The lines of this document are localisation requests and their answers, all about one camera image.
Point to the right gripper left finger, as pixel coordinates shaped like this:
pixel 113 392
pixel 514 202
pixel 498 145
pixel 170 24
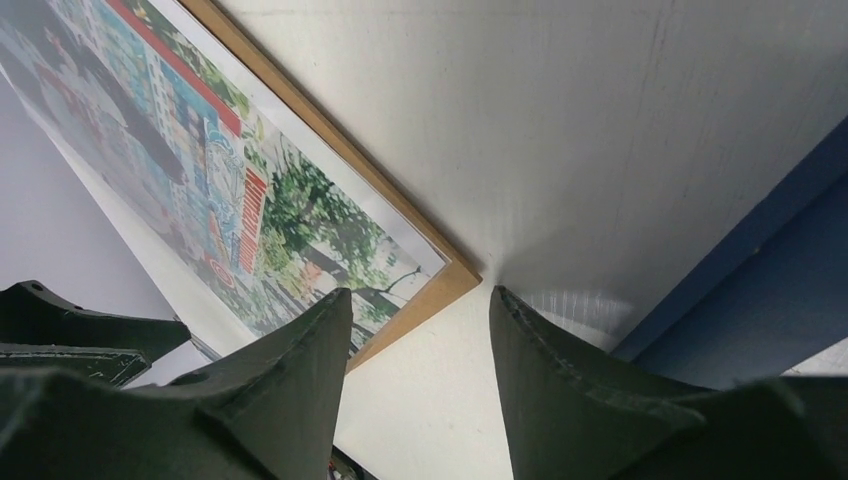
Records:
pixel 267 411

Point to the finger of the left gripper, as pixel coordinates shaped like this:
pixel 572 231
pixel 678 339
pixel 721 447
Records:
pixel 112 366
pixel 32 314

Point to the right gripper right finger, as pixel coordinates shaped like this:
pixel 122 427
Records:
pixel 572 411

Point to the colourful photo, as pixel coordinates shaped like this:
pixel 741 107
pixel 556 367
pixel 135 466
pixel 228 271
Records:
pixel 243 215

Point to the blue wooden picture frame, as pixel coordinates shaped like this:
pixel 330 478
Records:
pixel 771 294

